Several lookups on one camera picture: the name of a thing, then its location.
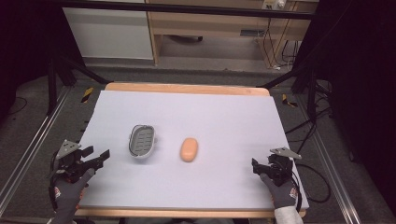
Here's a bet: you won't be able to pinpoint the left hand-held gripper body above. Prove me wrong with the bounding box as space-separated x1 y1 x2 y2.
50 139 95 185

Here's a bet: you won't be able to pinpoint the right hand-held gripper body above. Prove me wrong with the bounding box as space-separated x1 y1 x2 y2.
267 147 303 188

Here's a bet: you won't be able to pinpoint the grey soap dish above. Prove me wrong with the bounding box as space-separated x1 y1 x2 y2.
128 124 158 160

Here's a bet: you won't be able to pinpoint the person's right hand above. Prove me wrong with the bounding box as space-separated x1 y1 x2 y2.
259 172 301 210

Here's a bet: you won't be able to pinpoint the person's left hand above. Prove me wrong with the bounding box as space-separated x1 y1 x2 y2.
49 167 96 224

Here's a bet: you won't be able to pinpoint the black and yellow floor marker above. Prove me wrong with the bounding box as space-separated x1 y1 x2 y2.
80 87 94 105
281 92 299 109

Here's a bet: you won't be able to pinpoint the white foam mat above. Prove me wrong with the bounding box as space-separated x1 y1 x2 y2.
77 90 310 211

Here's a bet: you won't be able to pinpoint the black stand legs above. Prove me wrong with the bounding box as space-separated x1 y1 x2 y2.
256 61 319 123
46 55 110 117

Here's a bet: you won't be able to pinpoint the black curtain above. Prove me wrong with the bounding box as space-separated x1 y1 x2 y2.
0 0 86 122
293 0 396 216

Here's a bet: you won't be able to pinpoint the wooden table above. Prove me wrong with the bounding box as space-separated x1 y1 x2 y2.
74 81 308 219

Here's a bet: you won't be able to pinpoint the white cabinet panel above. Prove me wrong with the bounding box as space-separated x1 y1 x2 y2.
62 6 154 61

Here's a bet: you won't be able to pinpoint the wooden desk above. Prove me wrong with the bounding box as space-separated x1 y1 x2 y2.
145 0 319 68

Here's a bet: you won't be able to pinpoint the white power strip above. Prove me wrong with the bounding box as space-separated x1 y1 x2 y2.
262 0 287 10

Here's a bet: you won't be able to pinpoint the metal floor rail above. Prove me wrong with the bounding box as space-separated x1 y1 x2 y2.
0 86 72 217
294 92 366 224

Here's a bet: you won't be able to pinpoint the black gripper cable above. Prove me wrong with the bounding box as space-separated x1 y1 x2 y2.
290 162 332 214

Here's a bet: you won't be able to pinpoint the black floor cables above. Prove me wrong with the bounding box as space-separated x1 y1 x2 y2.
284 79 334 154

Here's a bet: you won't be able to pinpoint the thin black floor cable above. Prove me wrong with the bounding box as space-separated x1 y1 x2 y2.
7 96 29 117

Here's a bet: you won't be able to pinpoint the hanging desk cables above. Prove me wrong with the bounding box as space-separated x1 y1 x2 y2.
262 17 301 71

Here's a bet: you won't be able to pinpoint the black horizontal frame bar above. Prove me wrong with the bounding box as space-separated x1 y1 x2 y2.
61 0 316 21

